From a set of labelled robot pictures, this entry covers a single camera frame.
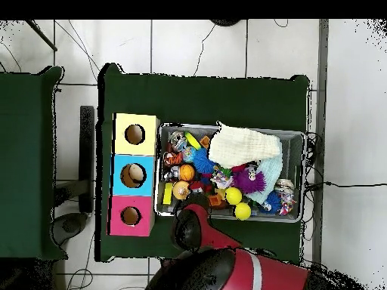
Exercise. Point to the cream waffle cloth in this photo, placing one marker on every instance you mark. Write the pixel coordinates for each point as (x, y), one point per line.
(245, 146)

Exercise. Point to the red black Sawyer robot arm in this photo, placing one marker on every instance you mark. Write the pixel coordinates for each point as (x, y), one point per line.
(242, 272)

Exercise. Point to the wooden box with three holes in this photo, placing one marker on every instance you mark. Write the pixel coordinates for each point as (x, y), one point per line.
(134, 163)

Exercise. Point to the shallow clear mesh bin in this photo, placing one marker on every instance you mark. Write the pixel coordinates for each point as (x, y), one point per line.
(293, 151)

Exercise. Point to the blue patterned ball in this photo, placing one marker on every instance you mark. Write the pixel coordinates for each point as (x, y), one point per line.
(189, 154)

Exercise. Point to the orange basketball toy ball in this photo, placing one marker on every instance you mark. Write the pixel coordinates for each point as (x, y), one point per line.
(187, 173)

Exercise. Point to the yellow-green plastic toy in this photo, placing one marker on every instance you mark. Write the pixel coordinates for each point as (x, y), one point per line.
(193, 140)

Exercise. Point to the striped tiger toy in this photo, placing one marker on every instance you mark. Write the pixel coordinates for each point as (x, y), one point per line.
(173, 159)

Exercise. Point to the long orange building block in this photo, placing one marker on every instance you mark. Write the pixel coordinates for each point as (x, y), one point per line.
(205, 142)

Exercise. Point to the crushed silver can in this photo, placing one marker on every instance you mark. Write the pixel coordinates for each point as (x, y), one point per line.
(178, 141)

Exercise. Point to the tan orange ball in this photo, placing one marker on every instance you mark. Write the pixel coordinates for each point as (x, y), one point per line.
(181, 190)

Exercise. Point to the small yellow block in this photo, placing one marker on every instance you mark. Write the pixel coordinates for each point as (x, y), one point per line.
(167, 193)

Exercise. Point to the yellow smiley ball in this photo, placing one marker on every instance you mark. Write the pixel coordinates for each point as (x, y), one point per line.
(233, 196)

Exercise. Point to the purple spiky ball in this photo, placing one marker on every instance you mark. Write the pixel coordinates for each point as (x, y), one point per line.
(248, 180)

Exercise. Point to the plain yellow ball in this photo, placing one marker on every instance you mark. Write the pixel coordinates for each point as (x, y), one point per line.
(242, 211)

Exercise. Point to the light blue knitted cloth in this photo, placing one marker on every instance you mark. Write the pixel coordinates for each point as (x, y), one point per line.
(271, 175)

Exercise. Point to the small blue spiky ball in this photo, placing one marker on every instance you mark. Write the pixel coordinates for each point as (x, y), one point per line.
(273, 202)

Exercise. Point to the dark green table cloth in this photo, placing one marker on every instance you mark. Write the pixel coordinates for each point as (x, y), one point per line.
(133, 90)

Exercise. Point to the crushed printed can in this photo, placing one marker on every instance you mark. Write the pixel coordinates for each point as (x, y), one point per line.
(284, 185)

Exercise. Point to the black panel on stand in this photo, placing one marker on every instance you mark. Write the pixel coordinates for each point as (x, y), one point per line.
(87, 157)

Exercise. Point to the black round base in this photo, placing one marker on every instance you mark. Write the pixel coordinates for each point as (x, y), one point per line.
(225, 22)

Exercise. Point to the side table with green cloth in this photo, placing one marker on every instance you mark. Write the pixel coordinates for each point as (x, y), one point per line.
(24, 199)

